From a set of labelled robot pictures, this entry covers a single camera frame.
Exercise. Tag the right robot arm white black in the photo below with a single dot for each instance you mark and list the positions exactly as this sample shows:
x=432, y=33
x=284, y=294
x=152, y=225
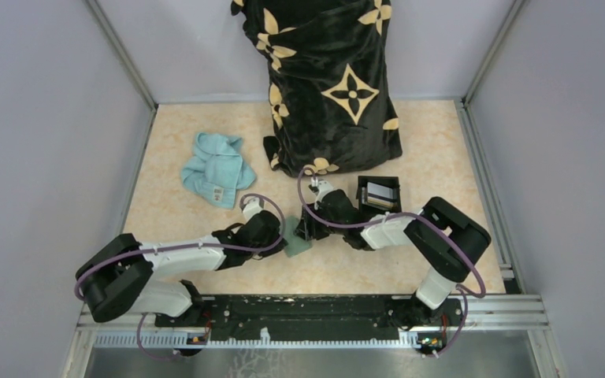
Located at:
x=450, y=241

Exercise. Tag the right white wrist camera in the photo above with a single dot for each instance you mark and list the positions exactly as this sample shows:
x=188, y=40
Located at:
x=320, y=188

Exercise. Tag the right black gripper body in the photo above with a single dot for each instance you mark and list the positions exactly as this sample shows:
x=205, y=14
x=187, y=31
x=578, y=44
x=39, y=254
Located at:
x=316, y=229

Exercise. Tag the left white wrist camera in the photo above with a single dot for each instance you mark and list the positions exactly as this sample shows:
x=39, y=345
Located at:
x=251, y=206

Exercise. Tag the stack of cards in tray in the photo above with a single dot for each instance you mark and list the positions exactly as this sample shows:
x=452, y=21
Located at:
x=379, y=196

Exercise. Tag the black beige flower-patterned blanket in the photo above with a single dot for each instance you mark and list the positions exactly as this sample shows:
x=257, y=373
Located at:
x=328, y=83

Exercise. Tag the black card tray box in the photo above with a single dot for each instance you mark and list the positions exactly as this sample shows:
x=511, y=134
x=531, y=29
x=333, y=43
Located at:
x=388, y=181

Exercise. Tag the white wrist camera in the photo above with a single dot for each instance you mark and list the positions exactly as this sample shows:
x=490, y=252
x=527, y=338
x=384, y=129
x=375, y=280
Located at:
x=320, y=188
x=251, y=206

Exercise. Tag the light blue cloth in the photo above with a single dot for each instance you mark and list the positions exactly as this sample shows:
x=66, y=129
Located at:
x=217, y=170

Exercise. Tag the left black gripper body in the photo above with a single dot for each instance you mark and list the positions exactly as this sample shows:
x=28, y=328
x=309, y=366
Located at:
x=265, y=254

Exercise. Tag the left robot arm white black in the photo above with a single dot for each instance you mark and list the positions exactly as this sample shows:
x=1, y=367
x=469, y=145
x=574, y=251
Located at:
x=127, y=276

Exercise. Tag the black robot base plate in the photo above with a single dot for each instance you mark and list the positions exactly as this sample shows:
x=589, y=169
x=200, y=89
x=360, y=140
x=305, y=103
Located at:
x=325, y=330

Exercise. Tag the white slotted cable duct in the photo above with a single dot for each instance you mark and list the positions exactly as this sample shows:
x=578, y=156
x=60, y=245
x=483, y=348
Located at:
x=183, y=340

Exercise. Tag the aluminium frame rail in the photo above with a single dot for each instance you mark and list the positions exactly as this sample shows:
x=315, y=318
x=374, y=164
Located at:
x=492, y=312

